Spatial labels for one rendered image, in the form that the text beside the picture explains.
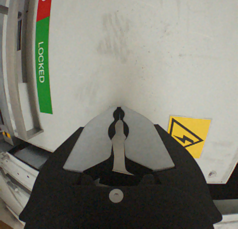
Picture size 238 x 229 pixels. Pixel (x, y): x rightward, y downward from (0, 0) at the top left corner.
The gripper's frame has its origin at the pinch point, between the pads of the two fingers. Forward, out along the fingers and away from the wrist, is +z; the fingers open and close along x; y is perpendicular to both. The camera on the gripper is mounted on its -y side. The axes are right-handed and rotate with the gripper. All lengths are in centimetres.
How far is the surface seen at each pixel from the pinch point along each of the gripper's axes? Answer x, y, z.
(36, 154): -19.3, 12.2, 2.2
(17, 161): -25.8, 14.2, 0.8
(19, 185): -30.9, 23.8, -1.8
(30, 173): -23.0, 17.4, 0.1
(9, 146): -32.1, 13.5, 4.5
